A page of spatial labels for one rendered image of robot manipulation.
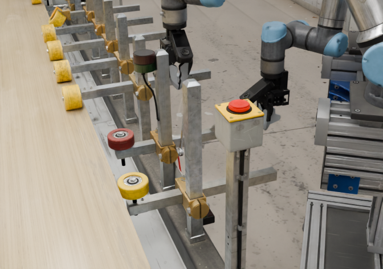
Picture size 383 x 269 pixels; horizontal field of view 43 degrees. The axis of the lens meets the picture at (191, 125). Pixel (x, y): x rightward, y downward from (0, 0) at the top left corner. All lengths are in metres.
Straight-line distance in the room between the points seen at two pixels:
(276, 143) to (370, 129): 1.86
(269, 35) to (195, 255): 0.68
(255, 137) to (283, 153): 2.22
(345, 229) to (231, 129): 1.44
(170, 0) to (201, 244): 0.68
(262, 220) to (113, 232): 1.53
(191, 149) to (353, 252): 1.12
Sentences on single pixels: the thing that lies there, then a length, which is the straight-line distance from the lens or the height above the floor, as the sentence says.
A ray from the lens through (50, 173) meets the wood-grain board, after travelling 1.37.
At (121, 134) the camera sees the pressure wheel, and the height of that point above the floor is 0.91.
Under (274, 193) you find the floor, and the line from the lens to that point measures 2.78.
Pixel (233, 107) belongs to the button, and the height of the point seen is 1.23.
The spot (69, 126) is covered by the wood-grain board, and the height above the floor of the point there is 0.90.
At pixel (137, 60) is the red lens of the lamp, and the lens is 1.35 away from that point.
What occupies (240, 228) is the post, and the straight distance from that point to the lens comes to 1.04.
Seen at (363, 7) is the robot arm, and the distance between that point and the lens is 1.21.
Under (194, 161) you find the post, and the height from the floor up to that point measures 0.96.
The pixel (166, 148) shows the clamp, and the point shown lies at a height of 0.87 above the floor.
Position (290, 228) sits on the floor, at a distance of 2.55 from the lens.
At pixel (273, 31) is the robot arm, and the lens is 1.52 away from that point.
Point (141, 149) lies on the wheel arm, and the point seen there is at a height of 0.85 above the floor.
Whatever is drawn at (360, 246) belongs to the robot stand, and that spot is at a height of 0.21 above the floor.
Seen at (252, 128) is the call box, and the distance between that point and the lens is 0.91.
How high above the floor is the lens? 1.63
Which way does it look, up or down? 28 degrees down
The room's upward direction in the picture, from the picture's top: 1 degrees counter-clockwise
